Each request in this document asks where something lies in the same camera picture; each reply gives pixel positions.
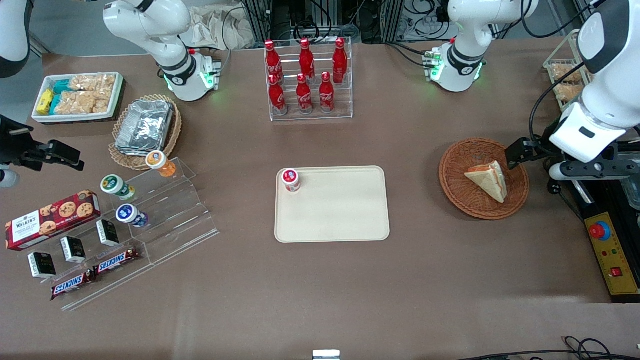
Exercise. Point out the clear acrylic stepped stand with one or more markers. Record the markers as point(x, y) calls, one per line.
point(180, 215)

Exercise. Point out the clear rice cracker packet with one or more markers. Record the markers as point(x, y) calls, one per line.
point(82, 83)
point(104, 86)
point(569, 92)
point(80, 103)
point(566, 72)

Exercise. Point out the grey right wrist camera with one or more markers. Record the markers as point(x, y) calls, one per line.
point(7, 178)

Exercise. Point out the beige cloth bag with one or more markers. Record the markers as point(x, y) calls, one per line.
point(220, 27)

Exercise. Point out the black equipment rack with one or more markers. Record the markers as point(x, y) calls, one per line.
point(350, 20)

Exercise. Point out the red Walkers cookie box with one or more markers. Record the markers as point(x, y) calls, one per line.
point(50, 220)

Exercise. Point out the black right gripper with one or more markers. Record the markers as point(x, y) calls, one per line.
point(14, 144)

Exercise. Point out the Snickers chocolate bar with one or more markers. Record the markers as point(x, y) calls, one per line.
point(72, 285)
point(116, 261)

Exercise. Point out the yellow emergency stop control box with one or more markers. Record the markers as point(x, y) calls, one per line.
point(612, 255)

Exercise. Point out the red cap small bottle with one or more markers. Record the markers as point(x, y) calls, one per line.
point(291, 179)

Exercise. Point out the yellow snack packet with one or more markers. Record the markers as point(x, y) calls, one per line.
point(47, 95)
point(43, 107)

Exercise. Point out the beige plastic tray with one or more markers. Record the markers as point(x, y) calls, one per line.
point(340, 210)

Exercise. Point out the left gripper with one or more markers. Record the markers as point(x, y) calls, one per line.
point(536, 148)

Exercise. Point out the green cap small bottle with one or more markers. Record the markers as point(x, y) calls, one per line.
point(114, 185)

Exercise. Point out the brown round wicker basket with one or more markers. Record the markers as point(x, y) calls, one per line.
point(467, 200)

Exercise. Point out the triangle sandwich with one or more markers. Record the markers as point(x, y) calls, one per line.
point(489, 180)

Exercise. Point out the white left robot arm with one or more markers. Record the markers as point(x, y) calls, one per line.
point(470, 30)

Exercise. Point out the purple cap small bottle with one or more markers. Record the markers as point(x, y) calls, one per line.
point(129, 214)

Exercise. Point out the white rectangular bin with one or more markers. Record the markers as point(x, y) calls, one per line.
point(117, 95)

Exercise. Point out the orange cap small bottle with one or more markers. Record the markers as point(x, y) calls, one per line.
point(159, 162)

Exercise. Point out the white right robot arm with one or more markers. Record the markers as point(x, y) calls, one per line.
point(150, 30)

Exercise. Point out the teal snack packet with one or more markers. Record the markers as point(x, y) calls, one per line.
point(55, 103)
point(62, 87)

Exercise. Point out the small black box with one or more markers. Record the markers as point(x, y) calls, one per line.
point(73, 249)
point(42, 265)
point(108, 232)

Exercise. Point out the small white box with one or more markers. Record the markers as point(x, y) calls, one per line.
point(326, 355)

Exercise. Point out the silver foil pack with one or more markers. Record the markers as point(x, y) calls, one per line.
point(150, 130)
point(142, 106)

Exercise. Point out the red cola bottle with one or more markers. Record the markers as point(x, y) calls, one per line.
point(306, 57)
point(339, 62)
point(304, 97)
point(277, 97)
point(273, 62)
point(326, 95)

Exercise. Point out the clear acrylic bottle rack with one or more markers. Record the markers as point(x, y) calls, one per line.
point(345, 100)

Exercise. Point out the light tan wicker basket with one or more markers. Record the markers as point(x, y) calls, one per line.
point(172, 135)

